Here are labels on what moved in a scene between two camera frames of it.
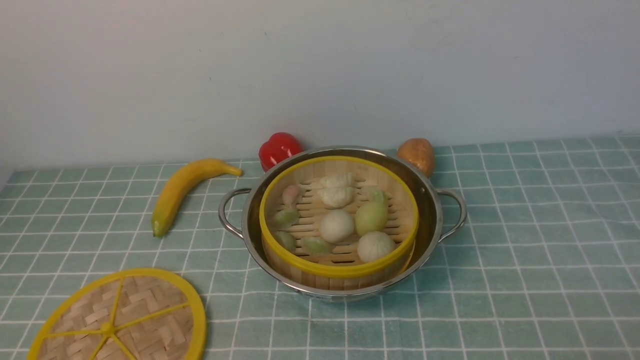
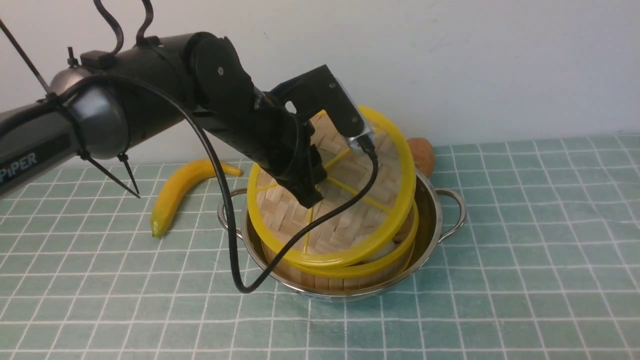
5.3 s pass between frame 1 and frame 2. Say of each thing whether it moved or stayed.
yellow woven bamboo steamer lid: moved
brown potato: stayed
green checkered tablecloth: stayed
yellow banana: stayed
